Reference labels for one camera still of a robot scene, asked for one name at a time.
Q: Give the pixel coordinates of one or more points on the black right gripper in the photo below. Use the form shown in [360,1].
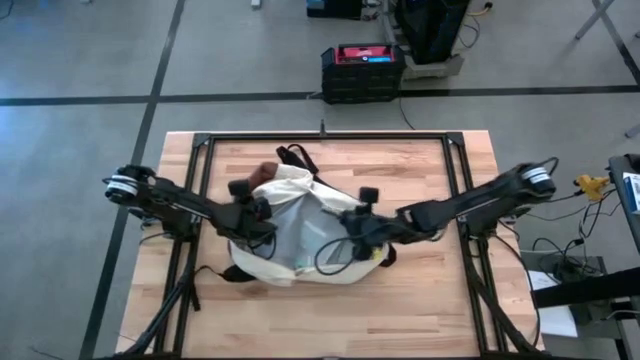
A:
[372,232]

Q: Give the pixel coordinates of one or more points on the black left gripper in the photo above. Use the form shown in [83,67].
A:
[242,225]

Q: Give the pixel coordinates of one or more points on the cream canvas backpack brown base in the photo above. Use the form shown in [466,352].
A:
[300,225]

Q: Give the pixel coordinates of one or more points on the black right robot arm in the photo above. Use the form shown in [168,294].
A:
[480,202]

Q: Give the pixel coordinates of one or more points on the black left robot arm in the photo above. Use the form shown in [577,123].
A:
[165,197]

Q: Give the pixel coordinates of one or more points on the red and black toolbox stack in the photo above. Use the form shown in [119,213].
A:
[362,80]

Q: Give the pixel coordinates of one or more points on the grey tower platform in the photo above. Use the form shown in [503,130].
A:
[435,70]

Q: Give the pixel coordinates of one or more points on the black computer tower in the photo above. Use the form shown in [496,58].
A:
[430,30]

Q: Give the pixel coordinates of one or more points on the black equipment box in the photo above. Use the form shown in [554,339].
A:
[332,9]

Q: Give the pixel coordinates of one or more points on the white paper sheets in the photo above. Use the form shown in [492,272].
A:
[555,320]

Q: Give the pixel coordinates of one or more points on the black beam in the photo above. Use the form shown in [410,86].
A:
[590,289]

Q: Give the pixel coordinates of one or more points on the dark grey side table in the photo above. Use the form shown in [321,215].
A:
[617,200]

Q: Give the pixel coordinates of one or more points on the blue and white box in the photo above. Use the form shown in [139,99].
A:
[632,192]

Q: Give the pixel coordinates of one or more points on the grey metal stand leg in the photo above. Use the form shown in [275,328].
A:
[592,20]

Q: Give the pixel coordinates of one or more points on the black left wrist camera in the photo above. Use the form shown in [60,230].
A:
[240,190]

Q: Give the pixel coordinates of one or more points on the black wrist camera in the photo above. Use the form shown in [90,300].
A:
[369,196]
[240,190]

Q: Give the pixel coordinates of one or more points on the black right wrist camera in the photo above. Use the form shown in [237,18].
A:
[369,196]

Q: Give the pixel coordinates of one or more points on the black aluminium table frame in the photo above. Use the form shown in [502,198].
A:
[325,135]

